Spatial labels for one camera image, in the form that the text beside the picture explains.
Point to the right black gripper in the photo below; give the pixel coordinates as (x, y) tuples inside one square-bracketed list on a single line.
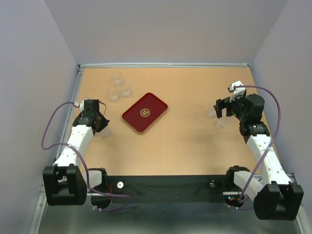
[(241, 98)]

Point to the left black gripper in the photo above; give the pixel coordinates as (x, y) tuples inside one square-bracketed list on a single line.
[(104, 123)]

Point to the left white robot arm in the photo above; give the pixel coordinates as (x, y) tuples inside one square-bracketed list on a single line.
[(64, 183)]

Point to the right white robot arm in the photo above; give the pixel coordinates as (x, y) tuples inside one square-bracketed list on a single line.
[(275, 197)]

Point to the red rectangular serving tray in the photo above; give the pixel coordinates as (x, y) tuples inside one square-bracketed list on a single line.
[(144, 113)]

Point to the clear glass right upper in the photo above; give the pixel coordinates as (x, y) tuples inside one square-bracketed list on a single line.
[(211, 111)]

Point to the clear glass right lower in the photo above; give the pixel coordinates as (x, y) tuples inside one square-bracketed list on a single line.
[(221, 122)]

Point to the clear glass left front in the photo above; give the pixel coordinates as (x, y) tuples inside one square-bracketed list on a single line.
[(113, 94)]

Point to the clear glass left middle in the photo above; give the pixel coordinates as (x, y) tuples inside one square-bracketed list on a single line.
[(125, 89)]

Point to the clear glass back left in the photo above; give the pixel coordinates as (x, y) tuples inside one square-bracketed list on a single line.
[(117, 78)]

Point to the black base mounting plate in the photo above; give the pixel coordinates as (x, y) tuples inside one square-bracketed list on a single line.
[(173, 188)]

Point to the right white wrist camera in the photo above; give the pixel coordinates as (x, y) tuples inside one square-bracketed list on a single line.
[(237, 89)]

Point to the aluminium table frame rail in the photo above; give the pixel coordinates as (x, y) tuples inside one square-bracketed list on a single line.
[(161, 65)]

